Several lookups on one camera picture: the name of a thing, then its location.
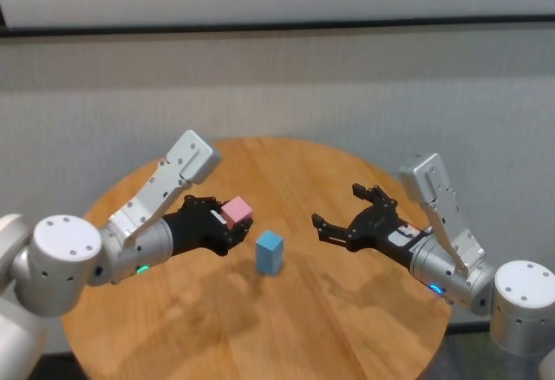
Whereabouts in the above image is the black wall rail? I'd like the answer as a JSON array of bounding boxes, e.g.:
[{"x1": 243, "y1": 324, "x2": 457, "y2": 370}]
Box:
[{"x1": 0, "y1": 14, "x2": 555, "y2": 39}]

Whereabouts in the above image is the blue cube block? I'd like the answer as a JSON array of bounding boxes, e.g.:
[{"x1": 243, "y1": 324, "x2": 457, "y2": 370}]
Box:
[
  {"x1": 255, "y1": 253, "x2": 284, "y2": 276},
  {"x1": 255, "y1": 230, "x2": 285, "y2": 264}
]

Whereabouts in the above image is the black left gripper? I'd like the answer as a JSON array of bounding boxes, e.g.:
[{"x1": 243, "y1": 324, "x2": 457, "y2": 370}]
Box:
[{"x1": 163, "y1": 194, "x2": 255, "y2": 258}]

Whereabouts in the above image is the pink cube block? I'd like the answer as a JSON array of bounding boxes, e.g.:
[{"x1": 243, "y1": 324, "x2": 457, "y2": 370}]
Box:
[{"x1": 220, "y1": 195, "x2": 254, "y2": 228}]

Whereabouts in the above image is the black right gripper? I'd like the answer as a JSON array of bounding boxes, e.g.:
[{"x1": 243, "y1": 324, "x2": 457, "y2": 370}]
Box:
[{"x1": 310, "y1": 183, "x2": 433, "y2": 268}]

